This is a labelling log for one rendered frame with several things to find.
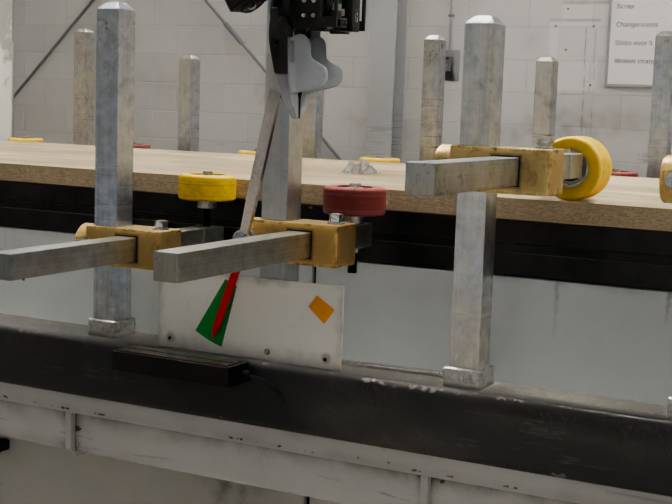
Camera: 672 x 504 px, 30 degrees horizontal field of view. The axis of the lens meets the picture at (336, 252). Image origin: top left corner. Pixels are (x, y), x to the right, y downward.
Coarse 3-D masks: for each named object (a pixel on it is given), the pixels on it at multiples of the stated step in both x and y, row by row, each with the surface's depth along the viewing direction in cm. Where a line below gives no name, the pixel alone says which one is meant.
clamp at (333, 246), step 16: (256, 224) 150; (272, 224) 149; (288, 224) 148; (304, 224) 147; (320, 224) 146; (336, 224) 147; (352, 224) 149; (320, 240) 146; (336, 240) 145; (352, 240) 149; (320, 256) 146; (336, 256) 146; (352, 256) 149
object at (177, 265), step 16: (368, 224) 160; (224, 240) 135; (240, 240) 136; (256, 240) 136; (272, 240) 139; (288, 240) 142; (304, 240) 146; (368, 240) 160; (160, 256) 124; (176, 256) 123; (192, 256) 125; (208, 256) 128; (224, 256) 130; (240, 256) 133; (256, 256) 136; (272, 256) 139; (288, 256) 142; (304, 256) 146; (160, 272) 124; (176, 272) 123; (192, 272) 125; (208, 272) 128; (224, 272) 131
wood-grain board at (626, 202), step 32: (0, 160) 203; (32, 160) 206; (64, 160) 210; (160, 160) 220; (192, 160) 224; (224, 160) 228; (320, 160) 241; (160, 192) 183; (320, 192) 171; (608, 192) 175; (640, 192) 178; (576, 224) 155; (608, 224) 153; (640, 224) 151
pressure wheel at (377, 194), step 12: (324, 192) 159; (336, 192) 156; (348, 192) 156; (360, 192) 156; (372, 192) 156; (384, 192) 158; (324, 204) 159; (336, 204) 156; (348, 204) 156; (360, 204) 156; (372, 204) 156; (384, 204) 158; (348, 216) 159; (360, 216) 156; (372, 216) 157
